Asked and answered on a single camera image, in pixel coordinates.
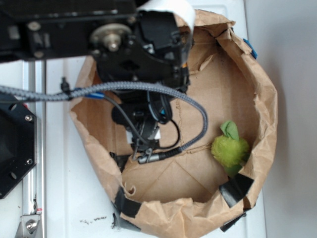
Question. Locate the green fuzzy plush toy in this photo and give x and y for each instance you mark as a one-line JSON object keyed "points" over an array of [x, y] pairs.
{"points": [[230, 150]]}

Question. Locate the brown paper bag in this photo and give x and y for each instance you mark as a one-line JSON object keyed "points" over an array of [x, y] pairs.
{"points": [[190, 195]]}

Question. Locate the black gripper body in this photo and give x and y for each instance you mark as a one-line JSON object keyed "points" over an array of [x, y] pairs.
{"points": [[142, 119]]}

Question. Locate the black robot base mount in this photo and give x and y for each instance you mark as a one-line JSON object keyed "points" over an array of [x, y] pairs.
{"points": [[17, 145]]}

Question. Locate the blue tape strip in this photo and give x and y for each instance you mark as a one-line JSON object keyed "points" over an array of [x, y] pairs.
{"points": [[253, 52]]}

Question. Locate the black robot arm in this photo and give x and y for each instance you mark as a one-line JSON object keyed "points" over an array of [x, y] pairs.
{"points": [[127, 40]]}

